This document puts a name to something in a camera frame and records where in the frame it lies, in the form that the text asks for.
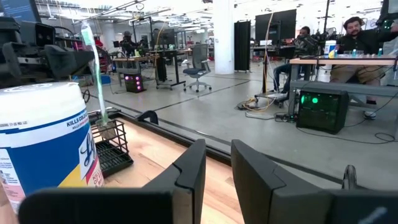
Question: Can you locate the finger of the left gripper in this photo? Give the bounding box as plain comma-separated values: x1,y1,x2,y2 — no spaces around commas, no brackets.
42,44,96,81

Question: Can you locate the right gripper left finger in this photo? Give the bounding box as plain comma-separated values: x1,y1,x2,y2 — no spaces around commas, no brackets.
17,138,207,224

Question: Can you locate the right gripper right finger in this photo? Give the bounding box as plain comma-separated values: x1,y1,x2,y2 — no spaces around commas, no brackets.
231,139,398,224

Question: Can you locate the green toothbrush in clear wrapper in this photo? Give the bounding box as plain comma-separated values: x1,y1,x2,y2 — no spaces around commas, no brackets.
80,21,118,140

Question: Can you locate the monitor with blue screen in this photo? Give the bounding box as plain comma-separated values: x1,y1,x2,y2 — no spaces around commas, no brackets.
0,0,41,23

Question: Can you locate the person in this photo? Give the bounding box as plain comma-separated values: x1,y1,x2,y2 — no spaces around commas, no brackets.
272,26,320,94
329,16,398,121
119,30,141,57

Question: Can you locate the black computer tower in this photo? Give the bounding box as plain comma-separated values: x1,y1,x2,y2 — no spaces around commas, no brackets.
123,73,146,94
295,87,350,135

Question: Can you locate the white blue wipes canister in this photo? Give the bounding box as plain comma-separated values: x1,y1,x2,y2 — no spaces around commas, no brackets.
0,82,106,215

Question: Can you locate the black table clamp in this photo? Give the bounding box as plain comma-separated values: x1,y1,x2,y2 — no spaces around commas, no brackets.
136,110,159,125

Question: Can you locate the black standing desk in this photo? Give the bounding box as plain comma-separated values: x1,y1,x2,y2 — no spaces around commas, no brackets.
149,46,187,91

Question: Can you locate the grey mesh office chair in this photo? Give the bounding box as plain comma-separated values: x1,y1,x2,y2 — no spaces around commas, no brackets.
182,43,213,93

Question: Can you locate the narrow black room divider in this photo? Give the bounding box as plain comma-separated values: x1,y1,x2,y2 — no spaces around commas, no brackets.
233,20,252,73

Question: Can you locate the wooden workstation table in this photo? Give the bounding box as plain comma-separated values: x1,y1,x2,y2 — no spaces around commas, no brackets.
287,55,398,116

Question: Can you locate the white building pillar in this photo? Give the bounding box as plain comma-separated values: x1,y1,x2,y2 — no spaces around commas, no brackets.
212,0,235,75

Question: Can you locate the small distant wipes canister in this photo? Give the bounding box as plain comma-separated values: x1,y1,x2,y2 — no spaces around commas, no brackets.
323,40,338,60

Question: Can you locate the large black monitor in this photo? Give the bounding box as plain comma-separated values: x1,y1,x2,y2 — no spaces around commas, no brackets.
254,9,297,41

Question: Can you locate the black aluminium table frame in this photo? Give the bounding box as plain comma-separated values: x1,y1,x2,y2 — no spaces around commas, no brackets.
88,107,371,191

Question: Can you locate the black wire basket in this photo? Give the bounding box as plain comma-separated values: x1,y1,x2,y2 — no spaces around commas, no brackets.
88,108,134,179

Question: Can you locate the yellow hanging cable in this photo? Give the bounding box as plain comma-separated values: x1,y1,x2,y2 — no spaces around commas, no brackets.
241,11,275,113
154,29,165,68

